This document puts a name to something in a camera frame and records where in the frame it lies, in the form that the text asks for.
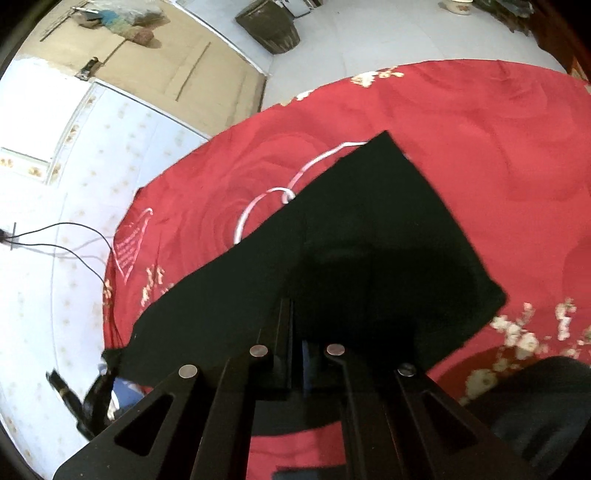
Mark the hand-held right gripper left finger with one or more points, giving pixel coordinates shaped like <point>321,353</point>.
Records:
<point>284,346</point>

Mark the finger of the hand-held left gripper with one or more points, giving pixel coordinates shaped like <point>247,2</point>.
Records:
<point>102,390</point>

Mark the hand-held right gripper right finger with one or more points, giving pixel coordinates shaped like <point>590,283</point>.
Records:
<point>369,415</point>

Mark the black pants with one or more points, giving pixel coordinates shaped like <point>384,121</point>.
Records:
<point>369,230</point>

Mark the person's dark clothing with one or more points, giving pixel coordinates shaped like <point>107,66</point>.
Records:
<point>540,406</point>

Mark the red floral blanket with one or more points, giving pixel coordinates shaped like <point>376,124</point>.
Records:
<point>485,161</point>

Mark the brown cardboard sheet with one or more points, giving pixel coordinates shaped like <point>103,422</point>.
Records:
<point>152,69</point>

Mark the dark ceramic jar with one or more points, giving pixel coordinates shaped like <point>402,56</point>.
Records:
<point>272,27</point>

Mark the clear plastic bag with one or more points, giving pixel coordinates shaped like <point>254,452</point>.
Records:
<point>138,9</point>

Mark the white enamel basin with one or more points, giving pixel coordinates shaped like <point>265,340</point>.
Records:
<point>457,6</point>

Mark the dark wooden cabinet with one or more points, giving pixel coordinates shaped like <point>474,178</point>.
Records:
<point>558,41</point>

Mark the wall socket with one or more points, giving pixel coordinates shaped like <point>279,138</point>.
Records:
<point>9,236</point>

